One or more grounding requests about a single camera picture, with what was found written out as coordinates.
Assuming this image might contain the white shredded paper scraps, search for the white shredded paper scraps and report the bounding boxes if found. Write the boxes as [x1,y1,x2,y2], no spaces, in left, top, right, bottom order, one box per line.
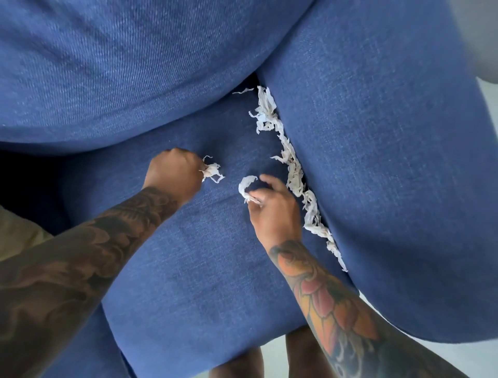
[232,85,348,273]

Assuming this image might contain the person's left leg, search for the person's left leg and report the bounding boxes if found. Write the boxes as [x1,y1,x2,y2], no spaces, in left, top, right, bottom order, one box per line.
[208,345,265,378]

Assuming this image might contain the person's right hand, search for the person's right hand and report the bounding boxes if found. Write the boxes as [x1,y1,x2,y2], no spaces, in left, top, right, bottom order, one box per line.
[247,174,304,250]

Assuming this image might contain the person's right forearm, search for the person's right forearm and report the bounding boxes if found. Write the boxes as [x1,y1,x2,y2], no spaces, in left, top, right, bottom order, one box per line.
[268,240,472,378]

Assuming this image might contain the person's left forearm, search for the person's left forearm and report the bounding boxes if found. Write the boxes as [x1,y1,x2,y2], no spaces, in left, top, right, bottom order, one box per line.
[0,186,182,378]

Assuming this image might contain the person's left hand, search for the person's left hand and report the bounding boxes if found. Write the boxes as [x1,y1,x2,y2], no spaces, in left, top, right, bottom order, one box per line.
[143,147,206,207]

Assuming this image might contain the blue sofa back cushion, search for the blue sofa back cushion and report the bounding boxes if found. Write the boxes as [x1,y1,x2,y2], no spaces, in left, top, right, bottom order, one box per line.
[0,0,316,156]

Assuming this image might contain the person's right leg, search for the person's right leg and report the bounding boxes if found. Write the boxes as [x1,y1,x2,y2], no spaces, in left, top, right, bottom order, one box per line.
[285,325,331,378]

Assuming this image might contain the blue fabric sofa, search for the blue fabric sofa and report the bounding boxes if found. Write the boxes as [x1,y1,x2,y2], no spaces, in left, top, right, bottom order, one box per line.
[0,0,498,378]

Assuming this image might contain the person's leg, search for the person's leg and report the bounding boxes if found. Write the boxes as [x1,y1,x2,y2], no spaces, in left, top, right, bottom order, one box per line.
[208,345,265,378]
[285,325,331,378]

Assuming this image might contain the grey shell chair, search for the grey shell chair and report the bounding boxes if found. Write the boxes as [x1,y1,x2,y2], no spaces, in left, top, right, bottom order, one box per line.
[447,0,498,85]

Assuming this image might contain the yellow throw pillow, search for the yellow throw pillow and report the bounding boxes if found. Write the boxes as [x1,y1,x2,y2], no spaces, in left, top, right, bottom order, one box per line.
[0,204,53,262]

